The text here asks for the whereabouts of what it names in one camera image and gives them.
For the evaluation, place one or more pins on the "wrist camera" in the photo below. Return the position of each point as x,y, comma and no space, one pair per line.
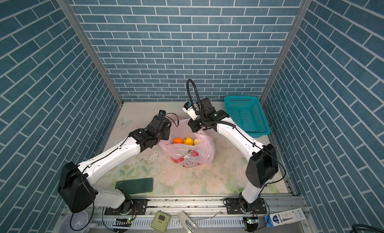
162,112
188,108

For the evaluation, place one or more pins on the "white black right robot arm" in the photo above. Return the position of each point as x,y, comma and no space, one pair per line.
262,159

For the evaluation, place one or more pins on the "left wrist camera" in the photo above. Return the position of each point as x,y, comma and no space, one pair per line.
162,112

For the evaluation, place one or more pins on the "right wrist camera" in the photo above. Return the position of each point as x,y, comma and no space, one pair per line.
188,108

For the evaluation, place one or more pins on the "green timer device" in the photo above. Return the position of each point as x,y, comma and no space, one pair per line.
160,222

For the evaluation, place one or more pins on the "pink plastic bag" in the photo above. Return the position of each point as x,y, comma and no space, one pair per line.
189,156

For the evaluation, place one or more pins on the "white blue box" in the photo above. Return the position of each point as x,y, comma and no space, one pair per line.
284,218

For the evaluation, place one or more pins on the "aluminium corner post left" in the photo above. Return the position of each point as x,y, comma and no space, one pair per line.
81,34

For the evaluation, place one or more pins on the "orange fruit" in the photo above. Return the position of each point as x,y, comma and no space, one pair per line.
178,141

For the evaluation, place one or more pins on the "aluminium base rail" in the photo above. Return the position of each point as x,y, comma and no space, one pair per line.
203,211

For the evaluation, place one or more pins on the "aluminium corner post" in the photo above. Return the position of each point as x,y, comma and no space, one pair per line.
286,46
81,34

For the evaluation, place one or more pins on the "grey remote device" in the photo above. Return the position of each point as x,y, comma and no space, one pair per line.
187,223

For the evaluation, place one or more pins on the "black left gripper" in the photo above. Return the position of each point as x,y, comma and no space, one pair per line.
167,131

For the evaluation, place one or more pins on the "white bowl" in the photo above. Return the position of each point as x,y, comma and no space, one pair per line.
74,223

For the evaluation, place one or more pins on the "yellow lemon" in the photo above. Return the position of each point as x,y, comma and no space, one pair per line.
189,141

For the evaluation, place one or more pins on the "teal plastic basket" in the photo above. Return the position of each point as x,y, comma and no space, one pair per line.
248,114

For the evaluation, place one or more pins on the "beige potato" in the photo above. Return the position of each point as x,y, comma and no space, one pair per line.
197,142

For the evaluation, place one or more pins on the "aluminium corner post right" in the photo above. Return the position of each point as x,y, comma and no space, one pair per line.
286,46

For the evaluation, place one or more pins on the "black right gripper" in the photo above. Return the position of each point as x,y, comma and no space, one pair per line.
192,123

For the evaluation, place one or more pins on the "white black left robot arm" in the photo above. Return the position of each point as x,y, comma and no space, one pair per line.
77,184

